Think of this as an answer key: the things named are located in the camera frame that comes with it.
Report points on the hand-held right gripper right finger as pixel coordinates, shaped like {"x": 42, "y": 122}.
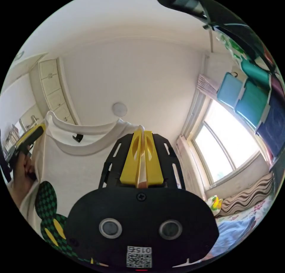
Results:
{"x": 153, "y": 170}

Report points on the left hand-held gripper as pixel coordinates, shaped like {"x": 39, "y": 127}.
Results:
{"x": 5, "y": 161}

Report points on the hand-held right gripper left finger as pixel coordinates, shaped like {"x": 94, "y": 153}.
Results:
{"x": 130, "y": 166}

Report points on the white long sleeve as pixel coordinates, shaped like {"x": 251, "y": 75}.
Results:
{"x": 78, "y": 172}

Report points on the person's left forearm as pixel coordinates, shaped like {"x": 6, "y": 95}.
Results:
{"x": 17, "y": 196}

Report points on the person's left hand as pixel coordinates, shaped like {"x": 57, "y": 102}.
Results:
{"x": 22, "y": 172}

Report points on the bookshelf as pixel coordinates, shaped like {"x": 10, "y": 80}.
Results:
{"x": 12, "y": 136}

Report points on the white cupboard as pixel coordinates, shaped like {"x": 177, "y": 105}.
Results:
{"x": 54, "y": 90}

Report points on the round white ceiling lamp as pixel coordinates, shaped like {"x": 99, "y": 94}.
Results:
{"x": 119, "y": 109}

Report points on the yellow and green plush toy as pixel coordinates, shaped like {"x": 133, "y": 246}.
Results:
{"x": 214, "y": 205}

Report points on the window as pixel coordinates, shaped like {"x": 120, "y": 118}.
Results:
{"x": 220, "y": 141}

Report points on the brown wavy striped pillow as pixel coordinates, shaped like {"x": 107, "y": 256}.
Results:
{"x": 247, "y": 195}

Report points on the bed with floral printed sheet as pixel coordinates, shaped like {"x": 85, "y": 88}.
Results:
{"x": 242, "y": 213}

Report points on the pile of clothes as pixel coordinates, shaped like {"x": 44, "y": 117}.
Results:
{"x": 231, "y": 235}

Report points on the pale pink curtain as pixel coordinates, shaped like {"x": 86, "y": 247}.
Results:
{"x": 207, "y": 83}

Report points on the teal fabric storage box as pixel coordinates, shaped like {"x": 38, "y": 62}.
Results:
{"x": 256, "y": 73}
{"x": 252, "y": 103}
{"x": 229, "y": 89}

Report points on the person's body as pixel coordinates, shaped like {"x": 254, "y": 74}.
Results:
{"x": 233, "y": 17}

